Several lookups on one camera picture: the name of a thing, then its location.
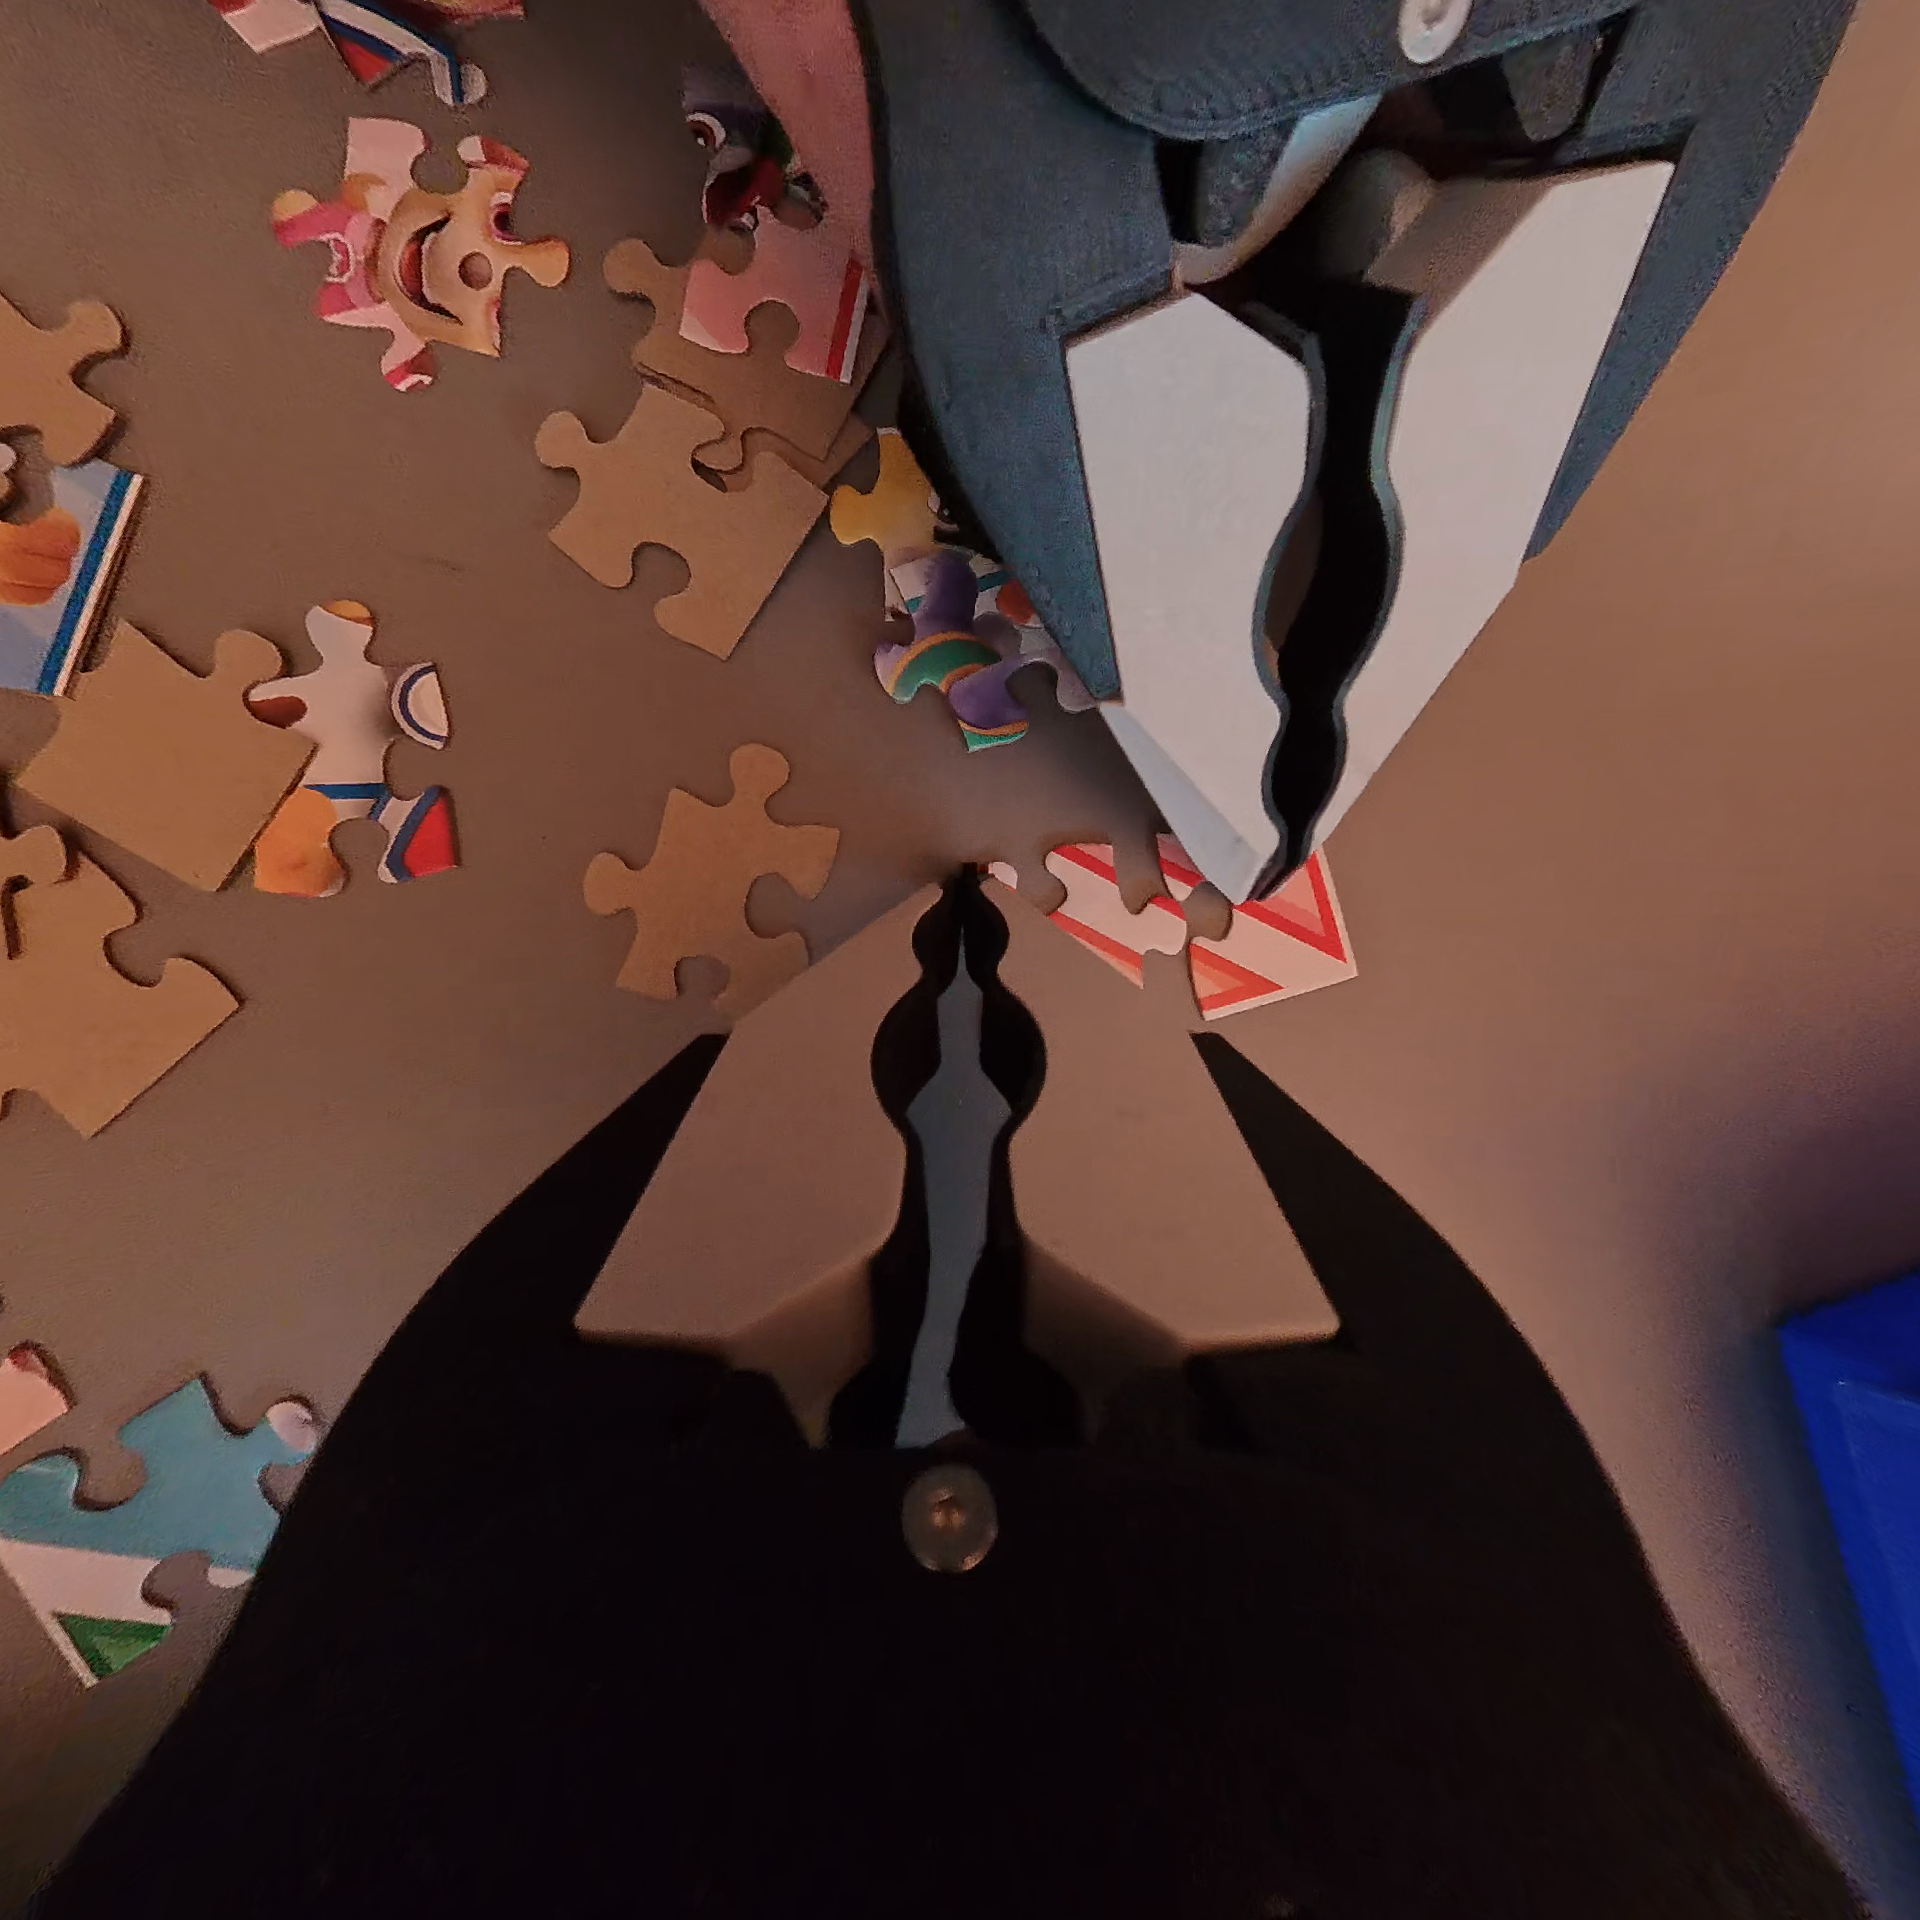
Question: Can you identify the orange pink swirl puzzle piece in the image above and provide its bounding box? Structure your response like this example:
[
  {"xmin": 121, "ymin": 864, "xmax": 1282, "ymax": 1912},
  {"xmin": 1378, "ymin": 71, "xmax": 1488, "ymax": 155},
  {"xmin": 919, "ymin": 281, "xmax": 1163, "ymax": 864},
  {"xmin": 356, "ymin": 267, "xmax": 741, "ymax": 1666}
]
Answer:
[{"xmin": 273, "ymin": 118, "xmax": 570, "ymax": 393}]

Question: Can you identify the pile of puzzle pieces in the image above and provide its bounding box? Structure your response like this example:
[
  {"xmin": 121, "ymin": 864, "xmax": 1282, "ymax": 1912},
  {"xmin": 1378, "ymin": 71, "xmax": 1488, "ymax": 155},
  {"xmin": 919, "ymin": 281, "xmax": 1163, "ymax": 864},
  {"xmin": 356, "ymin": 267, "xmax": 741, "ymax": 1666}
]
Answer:
[{"xmin": 531, "ymin": 63, "xmax": 1105, "ymax": 753}]

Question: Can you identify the person's left hand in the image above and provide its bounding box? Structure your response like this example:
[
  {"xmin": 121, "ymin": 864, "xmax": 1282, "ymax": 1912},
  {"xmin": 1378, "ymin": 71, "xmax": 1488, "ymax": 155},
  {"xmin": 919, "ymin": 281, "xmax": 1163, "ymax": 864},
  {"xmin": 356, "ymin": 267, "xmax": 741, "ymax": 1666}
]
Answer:
[{"xmin": 701, "ymin": 0, "xmax": 879, "ymax": 226}]

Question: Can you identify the purple rainbow swirl puzzle piece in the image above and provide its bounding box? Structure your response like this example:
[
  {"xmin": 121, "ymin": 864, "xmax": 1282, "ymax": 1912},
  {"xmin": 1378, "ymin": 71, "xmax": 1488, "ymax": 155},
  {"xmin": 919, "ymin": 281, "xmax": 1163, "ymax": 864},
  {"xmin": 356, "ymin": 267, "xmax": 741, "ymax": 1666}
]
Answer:
[{"xmin": 876, "ymin": 547, "xmax": 1105, "ymax": 753}]

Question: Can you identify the plain brown puzzle piece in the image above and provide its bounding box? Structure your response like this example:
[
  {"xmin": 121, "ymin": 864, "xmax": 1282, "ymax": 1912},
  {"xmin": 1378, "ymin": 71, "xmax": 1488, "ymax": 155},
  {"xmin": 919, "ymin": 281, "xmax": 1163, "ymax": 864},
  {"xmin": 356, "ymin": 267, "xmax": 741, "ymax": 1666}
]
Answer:
[
  {"xmin": 0, "ymin": 818, "xmax": 66, "ymax": 958},
  {"xmin": 14, "ymin": 617, "xmax": 315, "ymax": 893},
  {"xmin": 580, "ymin": 741, "xmax": 840, "ymax": 1003},
  {"xmin": 0, "ymin": 838, "xmax": 238, "ymax": 1141},
  {"xmin": 0, "ymin": 291, "xmax": 130, "ymax": 482}
]

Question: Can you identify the red pink striped puzzle piece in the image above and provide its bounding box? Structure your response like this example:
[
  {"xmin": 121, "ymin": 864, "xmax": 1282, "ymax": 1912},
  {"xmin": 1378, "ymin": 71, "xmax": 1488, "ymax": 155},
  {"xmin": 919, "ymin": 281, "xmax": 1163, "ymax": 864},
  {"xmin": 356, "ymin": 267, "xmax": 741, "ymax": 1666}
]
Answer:
[{"xmin": 1181, "ymin": 848, "xmax": 1358, "ymax": 1023}]

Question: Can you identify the pink red edge puzzle piece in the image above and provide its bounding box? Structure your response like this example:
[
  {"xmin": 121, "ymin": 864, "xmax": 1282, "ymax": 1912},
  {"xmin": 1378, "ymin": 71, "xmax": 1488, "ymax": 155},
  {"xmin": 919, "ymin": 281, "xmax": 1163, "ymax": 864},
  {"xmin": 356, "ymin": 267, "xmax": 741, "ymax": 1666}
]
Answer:
[{"xmin": 0, "ymin": 1339, "xmax": 74, "ymax": 1459}]

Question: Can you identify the plain teal puzzle piece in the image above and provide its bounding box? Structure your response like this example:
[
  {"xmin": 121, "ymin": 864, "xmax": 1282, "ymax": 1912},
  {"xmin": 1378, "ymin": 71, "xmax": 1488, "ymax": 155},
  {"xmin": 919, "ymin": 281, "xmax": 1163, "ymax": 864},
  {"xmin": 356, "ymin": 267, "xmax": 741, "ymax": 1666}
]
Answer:
[{"xmin": 0, "ymin": 1377, "xmax": 323, "ymax": 1688}]

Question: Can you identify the blue plastic bin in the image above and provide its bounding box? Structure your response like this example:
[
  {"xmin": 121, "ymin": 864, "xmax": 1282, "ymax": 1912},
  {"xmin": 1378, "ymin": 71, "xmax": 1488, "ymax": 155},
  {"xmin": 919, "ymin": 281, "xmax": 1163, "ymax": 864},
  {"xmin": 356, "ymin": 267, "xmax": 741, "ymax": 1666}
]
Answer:
[{"xmin": 1777, "ymin": 1272, "xmax": 1920, "ymax": 1826}]

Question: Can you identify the white orange blue puzzle piece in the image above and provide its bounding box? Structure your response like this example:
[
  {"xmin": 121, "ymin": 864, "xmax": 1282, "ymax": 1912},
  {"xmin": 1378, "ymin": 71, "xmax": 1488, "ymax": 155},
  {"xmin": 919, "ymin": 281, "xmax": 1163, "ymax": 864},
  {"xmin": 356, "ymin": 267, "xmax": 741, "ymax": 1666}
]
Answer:
[{"xmin": 245, "ymin": 597, "xmax": 463, "ymax": 899}]

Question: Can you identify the deep orange edge puzzle piece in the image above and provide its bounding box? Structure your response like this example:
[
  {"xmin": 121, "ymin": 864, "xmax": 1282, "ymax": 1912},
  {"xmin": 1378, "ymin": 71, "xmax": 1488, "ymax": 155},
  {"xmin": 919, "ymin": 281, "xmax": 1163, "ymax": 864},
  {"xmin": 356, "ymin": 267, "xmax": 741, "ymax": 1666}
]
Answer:
[{"xmin": 986, "ymin": 838, "xmax": 1196, "ymax": 989}]

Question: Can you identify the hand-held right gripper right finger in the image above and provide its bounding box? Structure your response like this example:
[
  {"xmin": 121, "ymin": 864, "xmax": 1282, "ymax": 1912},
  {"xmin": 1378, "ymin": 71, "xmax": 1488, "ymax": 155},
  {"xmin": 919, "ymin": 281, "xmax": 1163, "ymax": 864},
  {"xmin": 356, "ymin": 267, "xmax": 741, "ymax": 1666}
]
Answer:
[{"xmin": 960, "ymin": 878, "xmax": 1346, "ymax": 1442}]

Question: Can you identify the red white colourful puzzle piece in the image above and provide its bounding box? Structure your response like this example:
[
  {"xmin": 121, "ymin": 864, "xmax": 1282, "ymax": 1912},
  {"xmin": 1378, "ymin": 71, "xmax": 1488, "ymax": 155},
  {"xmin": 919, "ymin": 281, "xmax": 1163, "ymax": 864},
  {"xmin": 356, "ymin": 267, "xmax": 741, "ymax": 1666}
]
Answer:
[{"xmin": 213, "ymin": 0, "xmax": 523, "ymax": 108}]

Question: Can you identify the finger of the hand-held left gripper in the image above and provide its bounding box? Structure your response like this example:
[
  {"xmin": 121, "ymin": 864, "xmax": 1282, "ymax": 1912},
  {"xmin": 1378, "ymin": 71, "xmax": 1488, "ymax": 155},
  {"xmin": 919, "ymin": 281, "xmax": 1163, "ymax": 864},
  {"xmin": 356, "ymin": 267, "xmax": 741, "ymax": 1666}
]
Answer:
[
  {"xmin": 1061, "ymin": 291, "xmax": 1321, "ymax": 905},
  {"xmin": 1282, "ymin": 155, "xmax": 1677, "ymax": 889}
]

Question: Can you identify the blue orange dog puzzle piece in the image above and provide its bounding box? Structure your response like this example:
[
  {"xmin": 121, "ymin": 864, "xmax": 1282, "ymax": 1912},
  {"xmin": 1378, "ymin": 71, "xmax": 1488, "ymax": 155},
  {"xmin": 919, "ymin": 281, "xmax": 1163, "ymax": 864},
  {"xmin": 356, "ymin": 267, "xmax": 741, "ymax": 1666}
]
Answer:
[{"xmin": 0, "ymin": 436, "xmax": 142, "ymax": 699}]

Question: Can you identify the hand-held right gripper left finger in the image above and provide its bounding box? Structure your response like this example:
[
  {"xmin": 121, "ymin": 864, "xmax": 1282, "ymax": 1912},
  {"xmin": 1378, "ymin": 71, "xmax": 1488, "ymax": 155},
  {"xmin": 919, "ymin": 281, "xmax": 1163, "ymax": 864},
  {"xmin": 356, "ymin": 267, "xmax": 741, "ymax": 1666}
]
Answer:
[{"xmin": 574, "ymin": 878, "xmax": 960, "ymax": 1450}]

